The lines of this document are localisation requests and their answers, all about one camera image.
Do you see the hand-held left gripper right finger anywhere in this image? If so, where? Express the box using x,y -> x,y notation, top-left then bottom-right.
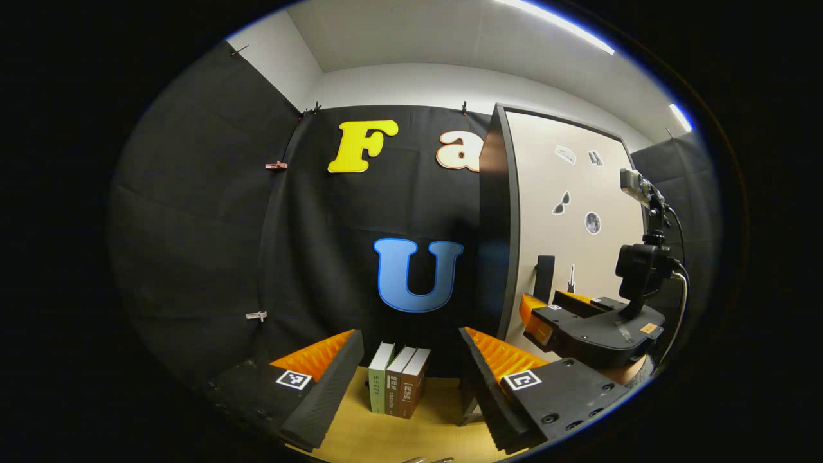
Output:
458,327 -> 634,454

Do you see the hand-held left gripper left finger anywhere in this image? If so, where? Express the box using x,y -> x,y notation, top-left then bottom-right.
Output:
208,329 -> 365,453

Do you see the black cabinet door handle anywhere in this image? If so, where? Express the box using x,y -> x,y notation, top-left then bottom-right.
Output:
534,255 -> 556,304

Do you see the beige cabinet door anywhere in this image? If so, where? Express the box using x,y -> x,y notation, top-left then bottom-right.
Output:
505,109 -> 647,361

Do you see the dark grey cabinet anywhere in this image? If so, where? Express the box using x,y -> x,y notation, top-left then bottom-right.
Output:
460,102 -> 650,426

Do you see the green book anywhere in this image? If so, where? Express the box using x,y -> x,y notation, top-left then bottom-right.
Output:
368,342 -> 396,415

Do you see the thin brown book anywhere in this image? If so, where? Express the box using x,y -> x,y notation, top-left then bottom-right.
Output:
384,346 -> 417,416

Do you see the thick brown book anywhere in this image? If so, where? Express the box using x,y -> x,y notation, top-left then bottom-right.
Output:
399,348 -> 432,420

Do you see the small ceiling light panel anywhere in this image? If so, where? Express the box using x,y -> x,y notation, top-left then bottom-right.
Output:
668,102 -> 694,133

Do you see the black backdrop cloth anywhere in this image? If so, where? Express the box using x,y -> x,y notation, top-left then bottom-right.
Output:
109,39 -> 718,399

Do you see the long ceiling light panel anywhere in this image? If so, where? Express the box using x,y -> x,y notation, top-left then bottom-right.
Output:
494,0 -> 616,56

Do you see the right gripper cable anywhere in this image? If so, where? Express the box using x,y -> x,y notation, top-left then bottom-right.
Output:
661,204 -> 690,370

